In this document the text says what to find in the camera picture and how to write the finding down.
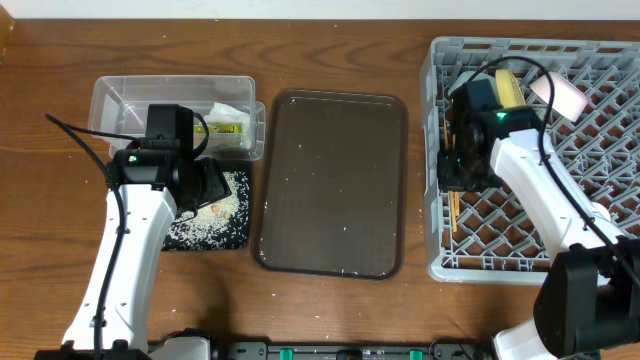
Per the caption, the white cup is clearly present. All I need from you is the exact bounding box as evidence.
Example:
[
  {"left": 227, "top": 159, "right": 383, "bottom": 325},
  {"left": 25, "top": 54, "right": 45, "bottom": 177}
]
[{"left": 592, "top": 202, "right": 611, "bottom": 222}]

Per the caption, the white tissue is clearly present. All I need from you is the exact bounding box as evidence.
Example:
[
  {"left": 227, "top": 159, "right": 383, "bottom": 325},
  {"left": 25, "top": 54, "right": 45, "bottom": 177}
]
[{"left": 204, "top": 102, "right": 251, "bottom": 132}]

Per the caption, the clear plastic waste bin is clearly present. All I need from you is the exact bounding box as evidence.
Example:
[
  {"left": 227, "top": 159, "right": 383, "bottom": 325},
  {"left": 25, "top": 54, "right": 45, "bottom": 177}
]
[{"left": 88, "top": 75, "right": 266, "bottom": 161}]

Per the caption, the green snack wrapper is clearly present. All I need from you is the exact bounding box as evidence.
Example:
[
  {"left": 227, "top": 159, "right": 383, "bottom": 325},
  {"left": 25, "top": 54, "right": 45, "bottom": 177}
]
[{"left": 194, "top": 123, "right": 244, "bottom": 135}]

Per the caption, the peanut shells pile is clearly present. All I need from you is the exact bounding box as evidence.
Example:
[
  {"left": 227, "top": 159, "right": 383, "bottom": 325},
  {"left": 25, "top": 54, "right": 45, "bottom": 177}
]
[{"left": 210, "top": 203, "right": 233, "bottom": 219}]

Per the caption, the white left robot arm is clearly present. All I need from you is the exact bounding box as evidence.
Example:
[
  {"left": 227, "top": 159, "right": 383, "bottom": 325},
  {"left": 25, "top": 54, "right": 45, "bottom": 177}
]
[{"left": 35, "top": 149, "right": 230, "bottom": 359}]

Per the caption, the yellow round plate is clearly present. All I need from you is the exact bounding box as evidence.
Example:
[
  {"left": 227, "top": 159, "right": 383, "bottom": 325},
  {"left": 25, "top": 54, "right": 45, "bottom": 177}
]
[{"left": 495, "top": 69, "right": 525, "bottom": 108}]

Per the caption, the white rice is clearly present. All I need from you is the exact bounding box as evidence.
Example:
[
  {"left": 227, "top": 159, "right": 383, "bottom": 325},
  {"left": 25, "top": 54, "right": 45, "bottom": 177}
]
[{"left": 167, "top": 170, "right": 251, "bottom": 250}]

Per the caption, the wooden chopstick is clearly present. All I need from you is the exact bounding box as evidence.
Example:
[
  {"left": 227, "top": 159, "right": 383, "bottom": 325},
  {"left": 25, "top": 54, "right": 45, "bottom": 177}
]
[
  {"left": 443, "top": 121, "right": 457, "bottom": 232},
  {"left": 451, "top": 132, "right": 460, "bottom": 234}
]

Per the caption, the black food waste tray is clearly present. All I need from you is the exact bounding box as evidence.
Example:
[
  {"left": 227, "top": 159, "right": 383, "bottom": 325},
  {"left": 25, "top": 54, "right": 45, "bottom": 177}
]
[{"left": 160, "top": 159, "right": 253, "bottom": 252}]

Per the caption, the pink bowl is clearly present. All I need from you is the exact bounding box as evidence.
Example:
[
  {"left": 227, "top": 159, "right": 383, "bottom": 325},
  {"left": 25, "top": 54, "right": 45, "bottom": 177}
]
[{"left": 530, "top": 72, "right": 587, "bottom": 122}]

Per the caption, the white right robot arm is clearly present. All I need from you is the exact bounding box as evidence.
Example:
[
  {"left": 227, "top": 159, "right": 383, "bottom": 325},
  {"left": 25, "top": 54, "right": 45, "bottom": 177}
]
[{"left": 438, "top": 106, "right": 639, "bottom": 359}]

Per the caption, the light blue bowl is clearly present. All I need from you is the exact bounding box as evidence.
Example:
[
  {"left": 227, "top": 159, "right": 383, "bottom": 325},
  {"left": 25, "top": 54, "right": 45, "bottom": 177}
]
[{"left": 446, "top": 71, "right": 474, "bottom": 98}]

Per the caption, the grey dishwasher rack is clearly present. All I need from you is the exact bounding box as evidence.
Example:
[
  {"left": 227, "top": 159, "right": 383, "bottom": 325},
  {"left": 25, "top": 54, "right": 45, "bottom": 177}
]
[{"left": 420, "top": 37, "right": 639, "bottom": 286}]

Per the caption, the dark brown serving tray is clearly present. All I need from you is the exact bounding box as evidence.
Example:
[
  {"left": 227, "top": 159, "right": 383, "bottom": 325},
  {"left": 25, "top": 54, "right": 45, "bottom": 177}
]
[{"left": 253, "top": 89, "right": 408, "bottom": 281}]

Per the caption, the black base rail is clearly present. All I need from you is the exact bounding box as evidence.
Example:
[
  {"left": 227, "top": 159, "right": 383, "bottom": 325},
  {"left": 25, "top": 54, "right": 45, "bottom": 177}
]
[{"left": 225, "top": 342, "right": 494, "bottom": 360}]

